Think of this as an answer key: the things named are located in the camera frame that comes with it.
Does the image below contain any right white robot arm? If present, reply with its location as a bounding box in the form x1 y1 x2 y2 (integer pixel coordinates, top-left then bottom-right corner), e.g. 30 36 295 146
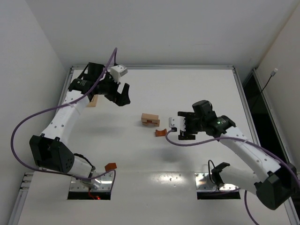
177 100 300 210

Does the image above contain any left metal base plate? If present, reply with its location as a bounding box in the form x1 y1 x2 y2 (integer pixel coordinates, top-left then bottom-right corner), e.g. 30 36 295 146
69 171 114 192

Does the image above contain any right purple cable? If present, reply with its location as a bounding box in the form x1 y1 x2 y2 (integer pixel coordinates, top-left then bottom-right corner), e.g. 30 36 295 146
165 130 300 225

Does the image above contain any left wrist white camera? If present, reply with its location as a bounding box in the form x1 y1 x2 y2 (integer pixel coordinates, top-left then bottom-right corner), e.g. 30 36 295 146
110 65 128 83

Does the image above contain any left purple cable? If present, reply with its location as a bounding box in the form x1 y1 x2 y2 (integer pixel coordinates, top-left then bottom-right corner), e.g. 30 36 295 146
10 47 118 175

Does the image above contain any purple cable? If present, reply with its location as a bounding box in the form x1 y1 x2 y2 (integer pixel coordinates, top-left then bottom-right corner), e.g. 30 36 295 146
10 47 118 175
165 130 300 225

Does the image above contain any light long plank block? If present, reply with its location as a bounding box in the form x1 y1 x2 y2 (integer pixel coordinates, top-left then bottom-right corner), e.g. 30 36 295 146
141 113 159 120

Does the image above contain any black wall cable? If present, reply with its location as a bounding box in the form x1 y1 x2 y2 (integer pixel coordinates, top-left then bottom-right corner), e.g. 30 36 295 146
246 68 278 115

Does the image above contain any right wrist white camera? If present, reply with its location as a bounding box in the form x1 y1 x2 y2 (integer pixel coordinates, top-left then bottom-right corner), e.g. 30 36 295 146
168 116 186 132

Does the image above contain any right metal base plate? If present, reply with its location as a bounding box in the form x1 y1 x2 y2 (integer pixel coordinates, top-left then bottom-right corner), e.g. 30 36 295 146
195 172 240 193

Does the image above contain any metal base plate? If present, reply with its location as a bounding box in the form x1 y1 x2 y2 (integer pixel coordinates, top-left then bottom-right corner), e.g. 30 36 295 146
195 172 240 193
69 171 114 192

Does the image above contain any wrist white camera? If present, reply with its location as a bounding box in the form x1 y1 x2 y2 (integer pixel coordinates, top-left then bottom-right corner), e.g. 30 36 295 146
168 116 186 132
110 65 128 83

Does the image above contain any dark red arch block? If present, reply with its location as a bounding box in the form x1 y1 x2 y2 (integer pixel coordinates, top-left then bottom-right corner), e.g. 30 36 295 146
155 129 167 137

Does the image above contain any red triangular roof block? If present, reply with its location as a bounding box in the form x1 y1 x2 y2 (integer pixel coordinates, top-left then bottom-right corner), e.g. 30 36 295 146
105 163 117 172

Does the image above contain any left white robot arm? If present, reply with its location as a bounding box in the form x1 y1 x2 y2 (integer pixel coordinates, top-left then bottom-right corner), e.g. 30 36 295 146
30 62 130 178

